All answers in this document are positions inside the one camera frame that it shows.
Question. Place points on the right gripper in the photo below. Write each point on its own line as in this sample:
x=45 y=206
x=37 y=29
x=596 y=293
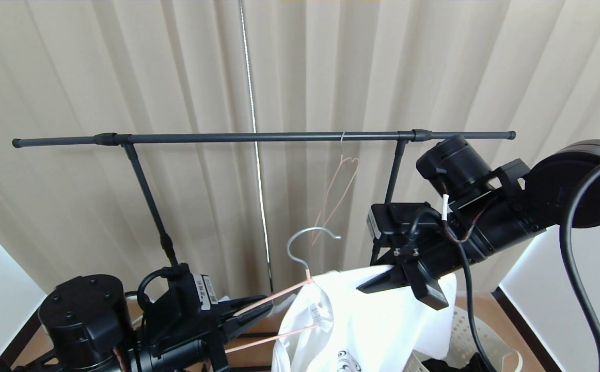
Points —
x=486 y=237

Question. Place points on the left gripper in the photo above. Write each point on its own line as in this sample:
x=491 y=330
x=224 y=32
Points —
x=186 y=356

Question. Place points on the pink clothes hanger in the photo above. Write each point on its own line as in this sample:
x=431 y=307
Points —
x=342 y=144
x=274 y=297

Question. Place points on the white printed garment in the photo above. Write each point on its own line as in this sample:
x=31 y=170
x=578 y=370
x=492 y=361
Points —
x=372 y=330

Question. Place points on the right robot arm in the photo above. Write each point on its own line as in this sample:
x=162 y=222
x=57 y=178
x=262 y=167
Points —
x=455 y=165

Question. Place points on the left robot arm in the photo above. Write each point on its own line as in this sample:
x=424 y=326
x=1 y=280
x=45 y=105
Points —
x=83 y=310

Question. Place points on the white laundry basket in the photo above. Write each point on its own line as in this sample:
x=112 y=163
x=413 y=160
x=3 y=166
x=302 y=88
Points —
x=460 y=336

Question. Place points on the black clothes rack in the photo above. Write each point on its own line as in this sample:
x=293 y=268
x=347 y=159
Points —
x=227 y=138

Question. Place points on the black garment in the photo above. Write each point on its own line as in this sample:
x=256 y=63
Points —
x=444 y=366

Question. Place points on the beige curtain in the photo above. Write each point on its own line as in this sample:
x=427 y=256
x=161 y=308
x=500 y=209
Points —
x=98 y=67

